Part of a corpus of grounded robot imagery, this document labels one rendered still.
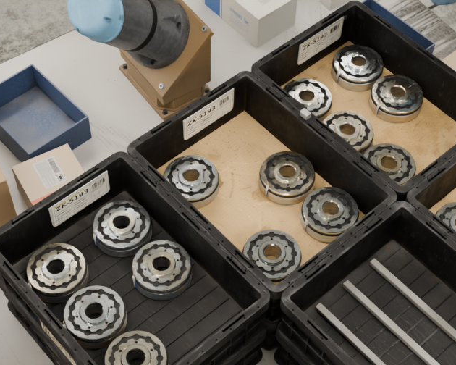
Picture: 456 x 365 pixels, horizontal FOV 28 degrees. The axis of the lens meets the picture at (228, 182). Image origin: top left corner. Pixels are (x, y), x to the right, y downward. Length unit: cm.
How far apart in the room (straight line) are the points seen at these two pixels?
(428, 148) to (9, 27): 181
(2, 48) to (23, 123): 119
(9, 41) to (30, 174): 141
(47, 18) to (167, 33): 141
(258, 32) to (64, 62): 44
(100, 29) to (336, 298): 67
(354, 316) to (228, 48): 79
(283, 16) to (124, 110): 43
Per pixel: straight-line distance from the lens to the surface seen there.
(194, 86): 196
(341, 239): 153
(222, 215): 166
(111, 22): 176
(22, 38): 318
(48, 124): 198
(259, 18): 205
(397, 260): 165
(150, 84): 194
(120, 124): 197
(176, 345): 154
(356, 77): 186
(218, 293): 158
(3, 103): 203
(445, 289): 164
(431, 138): 182
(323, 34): 187
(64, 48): 214
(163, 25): 186
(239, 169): 172
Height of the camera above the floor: 221
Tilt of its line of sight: 54 degrees down
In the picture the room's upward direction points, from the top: 2 degrees clockwise
